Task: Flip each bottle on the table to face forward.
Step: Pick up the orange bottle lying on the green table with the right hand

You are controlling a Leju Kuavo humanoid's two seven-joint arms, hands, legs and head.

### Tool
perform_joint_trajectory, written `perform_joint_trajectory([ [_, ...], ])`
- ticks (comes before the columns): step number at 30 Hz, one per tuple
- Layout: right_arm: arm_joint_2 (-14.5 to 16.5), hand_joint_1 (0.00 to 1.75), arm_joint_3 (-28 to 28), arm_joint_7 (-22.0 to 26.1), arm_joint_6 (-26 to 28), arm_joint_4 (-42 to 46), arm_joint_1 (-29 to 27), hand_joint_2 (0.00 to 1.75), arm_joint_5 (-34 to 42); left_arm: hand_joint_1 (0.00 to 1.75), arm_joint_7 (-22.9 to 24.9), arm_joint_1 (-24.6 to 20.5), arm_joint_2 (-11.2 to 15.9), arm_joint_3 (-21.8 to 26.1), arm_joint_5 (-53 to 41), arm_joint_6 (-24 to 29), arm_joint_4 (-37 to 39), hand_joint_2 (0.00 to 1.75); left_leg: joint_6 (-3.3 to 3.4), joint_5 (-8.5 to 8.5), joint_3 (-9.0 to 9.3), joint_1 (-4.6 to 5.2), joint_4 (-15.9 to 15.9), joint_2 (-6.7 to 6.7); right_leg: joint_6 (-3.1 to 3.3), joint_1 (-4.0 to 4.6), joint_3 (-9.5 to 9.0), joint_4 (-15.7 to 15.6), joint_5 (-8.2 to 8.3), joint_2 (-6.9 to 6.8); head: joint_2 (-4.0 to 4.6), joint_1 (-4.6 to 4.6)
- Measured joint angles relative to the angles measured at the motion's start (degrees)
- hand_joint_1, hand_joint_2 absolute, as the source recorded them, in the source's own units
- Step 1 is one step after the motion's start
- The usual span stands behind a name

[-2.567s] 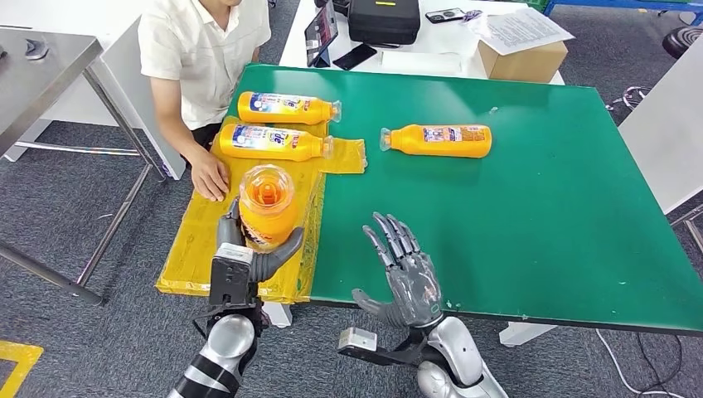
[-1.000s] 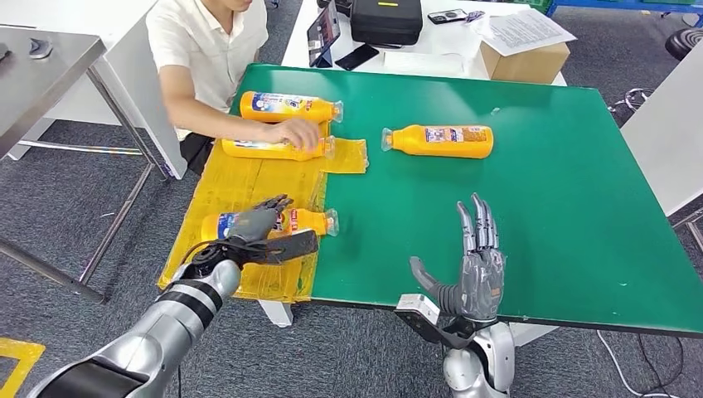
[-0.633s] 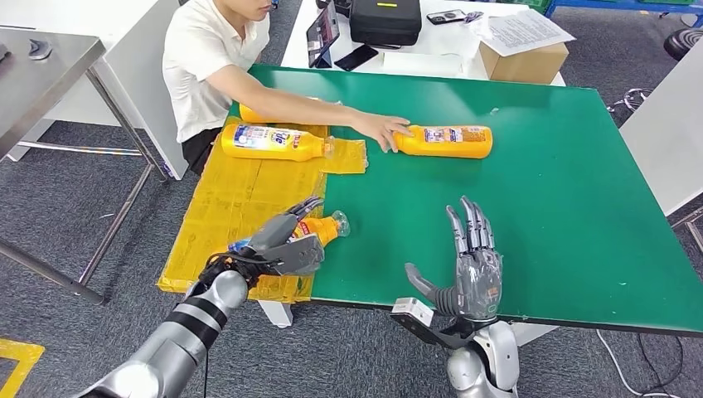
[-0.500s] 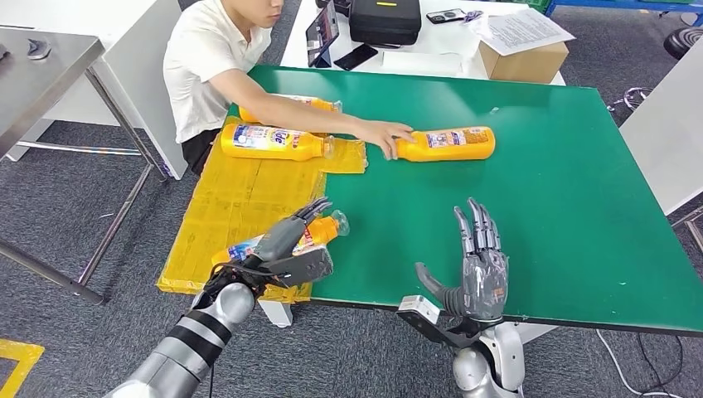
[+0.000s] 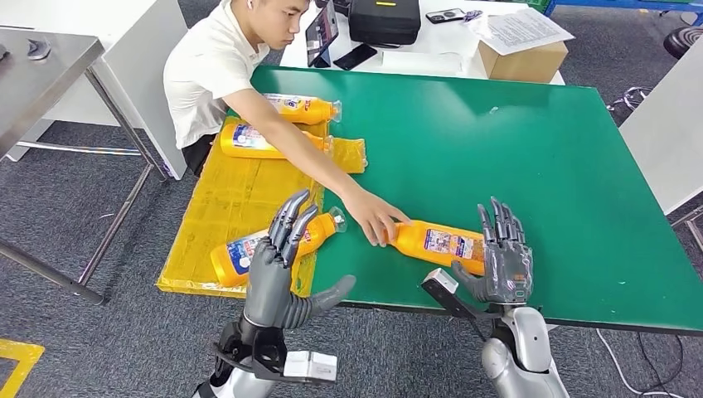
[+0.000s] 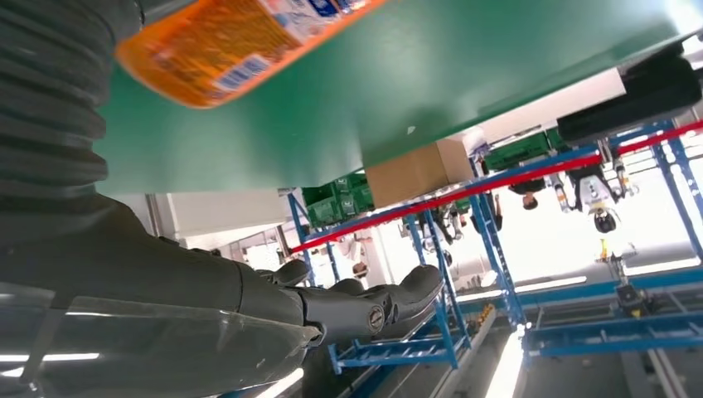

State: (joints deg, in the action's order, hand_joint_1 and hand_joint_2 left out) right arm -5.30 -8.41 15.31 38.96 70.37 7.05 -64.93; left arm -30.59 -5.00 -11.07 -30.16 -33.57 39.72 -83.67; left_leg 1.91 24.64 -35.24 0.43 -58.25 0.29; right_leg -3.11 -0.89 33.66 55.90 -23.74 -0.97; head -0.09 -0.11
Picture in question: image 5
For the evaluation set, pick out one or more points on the small purple object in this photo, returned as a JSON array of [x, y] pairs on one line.
[[473, 16]]

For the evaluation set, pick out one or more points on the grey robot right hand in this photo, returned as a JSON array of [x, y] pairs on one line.
[[508, 269]]

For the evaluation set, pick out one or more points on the brown cardboard box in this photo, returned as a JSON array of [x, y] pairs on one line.
[[524, 68]]

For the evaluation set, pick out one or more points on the black smartphone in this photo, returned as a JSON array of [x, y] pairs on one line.
[[356, 57]]

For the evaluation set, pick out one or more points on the orange detergent bottle clear cap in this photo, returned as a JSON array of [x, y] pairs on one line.
[[417, 244], [225, 272], [313, 112], [241, 143]]

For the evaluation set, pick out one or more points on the black round stool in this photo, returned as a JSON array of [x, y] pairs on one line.
[[685, 43]]

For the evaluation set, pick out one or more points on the stainless steel table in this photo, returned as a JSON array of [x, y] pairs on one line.
[[38, 93]]

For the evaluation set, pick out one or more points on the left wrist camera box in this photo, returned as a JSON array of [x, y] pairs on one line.
[[310, 367]]

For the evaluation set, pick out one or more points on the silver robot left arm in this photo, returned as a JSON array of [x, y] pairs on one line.
[[236, 384]]

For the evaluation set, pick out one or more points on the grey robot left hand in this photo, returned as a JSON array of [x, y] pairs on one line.
[[269, 285]]

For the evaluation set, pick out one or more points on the green plastic crate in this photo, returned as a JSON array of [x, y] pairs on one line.
[[531, 4]]

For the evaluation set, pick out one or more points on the grey metal stand leg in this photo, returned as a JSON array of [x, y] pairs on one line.
[[696, 240]]

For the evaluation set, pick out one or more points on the small grey metal part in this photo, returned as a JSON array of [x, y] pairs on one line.
[[39, 49]]

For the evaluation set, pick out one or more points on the smartphone in dark case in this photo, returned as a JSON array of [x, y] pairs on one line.
[[445, 16]]

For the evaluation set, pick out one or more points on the printed paper sheet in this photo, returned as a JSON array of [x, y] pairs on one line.
[[519, 30]]

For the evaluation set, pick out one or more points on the person's right forearm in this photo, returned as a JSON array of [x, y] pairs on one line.
[[313, 159]]

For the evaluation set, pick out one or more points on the white board panel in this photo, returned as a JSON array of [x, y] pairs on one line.
[[673, 137]]

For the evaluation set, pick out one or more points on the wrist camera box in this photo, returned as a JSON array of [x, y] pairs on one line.
[[310, 367], [439, 283]]

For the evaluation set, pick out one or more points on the white table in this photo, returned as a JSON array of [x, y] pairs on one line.
[[439, 38]]

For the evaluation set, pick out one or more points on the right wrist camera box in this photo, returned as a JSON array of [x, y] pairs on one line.
[[439, 283]]

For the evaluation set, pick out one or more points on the black carrying case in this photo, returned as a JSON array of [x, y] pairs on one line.
[[384, 23]]

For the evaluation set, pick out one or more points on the person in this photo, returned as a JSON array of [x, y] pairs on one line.
[[208, 71]]

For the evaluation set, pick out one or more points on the yellow taped cardboard mat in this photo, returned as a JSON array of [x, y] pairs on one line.
[[208, 219]]

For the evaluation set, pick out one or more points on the person's right hand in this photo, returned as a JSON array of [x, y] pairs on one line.
[[370, 214]]

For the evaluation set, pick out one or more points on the blue metal rack frame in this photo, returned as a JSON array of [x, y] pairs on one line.
[[607, 3]]

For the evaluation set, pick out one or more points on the tablet on stand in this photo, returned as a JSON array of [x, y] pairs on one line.
[[323, 32]]

